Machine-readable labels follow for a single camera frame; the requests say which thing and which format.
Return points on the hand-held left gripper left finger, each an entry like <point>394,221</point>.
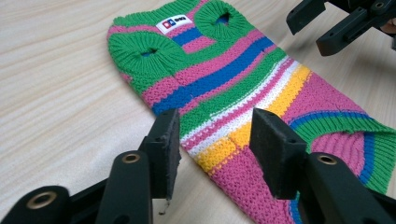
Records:
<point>165,155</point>

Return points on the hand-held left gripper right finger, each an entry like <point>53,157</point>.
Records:
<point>277,152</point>

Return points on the striped knitted pet sweater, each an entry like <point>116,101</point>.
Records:
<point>230,81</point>

